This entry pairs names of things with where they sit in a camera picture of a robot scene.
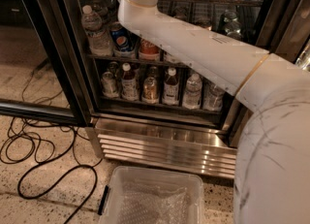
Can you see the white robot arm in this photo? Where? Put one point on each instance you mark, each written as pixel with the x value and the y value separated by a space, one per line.
pixel 272 169

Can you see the gold can bottom shelf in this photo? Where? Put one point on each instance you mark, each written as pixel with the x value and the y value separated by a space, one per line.
pixel 150 91

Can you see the stainless steel glass-door fridge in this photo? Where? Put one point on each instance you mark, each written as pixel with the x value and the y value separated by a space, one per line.
pixel 197 141

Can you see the water bottle bottom shelf left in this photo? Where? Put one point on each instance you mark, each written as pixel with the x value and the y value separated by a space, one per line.
pixel 192 93

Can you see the silver can bottom shelf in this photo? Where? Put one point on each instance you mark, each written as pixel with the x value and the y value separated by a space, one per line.
pixel 110 87

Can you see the front red coke can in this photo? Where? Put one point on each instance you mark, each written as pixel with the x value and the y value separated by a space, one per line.
pixel 148 51

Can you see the water bottle bottom shelf right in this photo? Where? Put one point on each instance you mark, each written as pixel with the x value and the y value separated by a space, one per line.
pixel 212 97

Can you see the front blue pepsi can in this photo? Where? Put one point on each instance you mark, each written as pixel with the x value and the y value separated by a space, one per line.
pixel 120 37

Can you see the clear water bottle middle shelf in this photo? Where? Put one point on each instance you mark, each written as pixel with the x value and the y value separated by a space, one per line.
pixel 96 33

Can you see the open fridge door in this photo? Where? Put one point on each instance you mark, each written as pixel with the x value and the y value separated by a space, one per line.
pixel 38 64

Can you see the brown tea bottle white cap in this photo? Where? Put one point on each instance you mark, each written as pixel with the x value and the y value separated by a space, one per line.
pixel 171 88

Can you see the red-label juice bottle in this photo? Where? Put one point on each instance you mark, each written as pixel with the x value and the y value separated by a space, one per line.
pixel 129 83

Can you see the clear plastic storage bin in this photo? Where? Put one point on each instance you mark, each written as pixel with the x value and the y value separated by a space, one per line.
pixel 114 191

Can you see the bubble wrap sheet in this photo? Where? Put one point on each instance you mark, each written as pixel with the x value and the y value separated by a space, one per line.
pixel 146 204

